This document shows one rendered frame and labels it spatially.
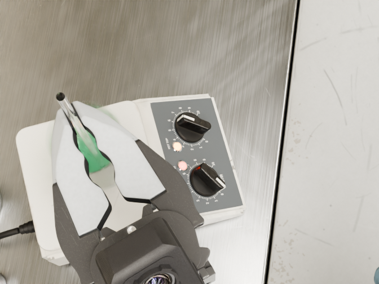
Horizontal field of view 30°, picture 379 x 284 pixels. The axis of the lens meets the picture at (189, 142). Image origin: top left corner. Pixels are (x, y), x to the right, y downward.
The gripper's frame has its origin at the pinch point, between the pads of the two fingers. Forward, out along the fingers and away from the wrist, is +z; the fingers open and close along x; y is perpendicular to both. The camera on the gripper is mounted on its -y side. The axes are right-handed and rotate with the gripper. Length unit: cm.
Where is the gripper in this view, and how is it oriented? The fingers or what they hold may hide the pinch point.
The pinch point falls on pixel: (73, 118)
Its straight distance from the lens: 49.4
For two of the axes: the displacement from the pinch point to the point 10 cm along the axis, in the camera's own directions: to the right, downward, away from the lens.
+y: 0.4, 2.8, 9.6
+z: -4.8, -8.4, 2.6
